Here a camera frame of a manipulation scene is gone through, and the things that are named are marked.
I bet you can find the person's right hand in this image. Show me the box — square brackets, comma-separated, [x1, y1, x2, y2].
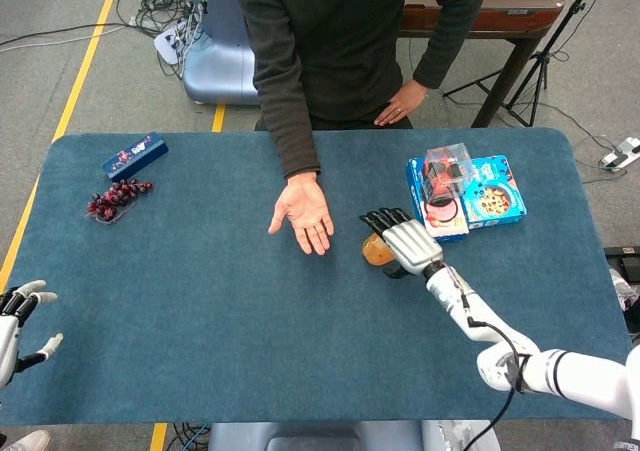
[267, 171, 335, 256]

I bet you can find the person's left hand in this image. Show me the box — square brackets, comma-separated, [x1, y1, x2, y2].
[373, 79, 430, 127]

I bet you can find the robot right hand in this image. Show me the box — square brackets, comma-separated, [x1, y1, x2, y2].
[359, 207, 445, 278]

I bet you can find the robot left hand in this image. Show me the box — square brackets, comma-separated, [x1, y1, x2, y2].
[0, 279, 65, 390]

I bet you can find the orange plastic fruit cup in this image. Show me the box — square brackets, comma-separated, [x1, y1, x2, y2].
[362, 232, 397, 267]

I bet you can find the person's left forearm dark sleeve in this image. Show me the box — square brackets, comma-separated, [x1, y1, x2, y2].
[412, 0, 486, 90]

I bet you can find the person's right forearm dark sleeve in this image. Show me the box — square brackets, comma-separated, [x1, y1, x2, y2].
[252, 55, 322, 180]

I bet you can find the person's torso dark sweater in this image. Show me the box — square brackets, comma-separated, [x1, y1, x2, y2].
[232, 0, 486, 131]

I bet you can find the blue biscuit box pink print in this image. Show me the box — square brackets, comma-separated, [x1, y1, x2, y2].
[405, 157, 470, 245]

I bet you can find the clear plastic box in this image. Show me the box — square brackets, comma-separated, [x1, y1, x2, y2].
[422, 142, 476, 207]

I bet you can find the light blue cookie box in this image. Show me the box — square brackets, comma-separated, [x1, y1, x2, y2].
[459, 154, 528, 231]

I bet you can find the light grey shoe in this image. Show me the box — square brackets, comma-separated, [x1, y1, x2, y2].
[2, 429, 51, 451]

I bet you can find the brown wooden table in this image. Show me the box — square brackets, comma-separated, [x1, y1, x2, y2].
[397, 0, 566, 128]

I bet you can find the black tripod stand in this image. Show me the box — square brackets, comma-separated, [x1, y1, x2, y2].
[442, 0, 604, 128]

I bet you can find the blue table cloth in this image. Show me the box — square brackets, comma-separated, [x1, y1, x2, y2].
[2, 128, 634, 426]

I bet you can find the bunch of red grapes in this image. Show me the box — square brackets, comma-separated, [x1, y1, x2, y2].
[85, 178, 154, 224]

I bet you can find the blue-grey machine base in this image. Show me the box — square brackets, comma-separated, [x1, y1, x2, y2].
[182, 0, 262, 106]

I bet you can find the dark blue printed box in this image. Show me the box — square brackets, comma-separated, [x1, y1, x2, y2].
[101, 131, 170, 181]

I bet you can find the grey robot torso base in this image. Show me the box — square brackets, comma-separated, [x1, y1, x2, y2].
[207, 419, 501, 451]

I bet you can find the black device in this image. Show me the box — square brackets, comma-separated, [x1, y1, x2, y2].
[604, 244, 640, 272]

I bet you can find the white power strip with plugs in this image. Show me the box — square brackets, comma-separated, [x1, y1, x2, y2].
[153, 18, 201, 66]

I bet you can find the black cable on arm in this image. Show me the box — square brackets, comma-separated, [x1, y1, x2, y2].
[459, 290, 531, 451]

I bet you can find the bundle of black cables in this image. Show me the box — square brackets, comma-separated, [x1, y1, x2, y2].
[115, 0, 209, 80]

